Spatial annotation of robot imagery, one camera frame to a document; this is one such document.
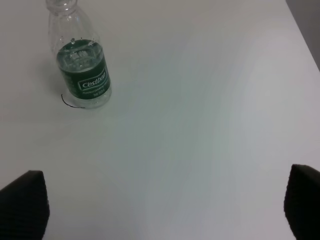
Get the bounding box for clear green-label water bottle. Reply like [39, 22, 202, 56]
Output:
[45, 0, 112, 109]

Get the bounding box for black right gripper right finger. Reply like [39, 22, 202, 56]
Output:
[283, 164, 320, 240]

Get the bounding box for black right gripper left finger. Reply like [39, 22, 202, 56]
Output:
[0, 170, 50, 240]

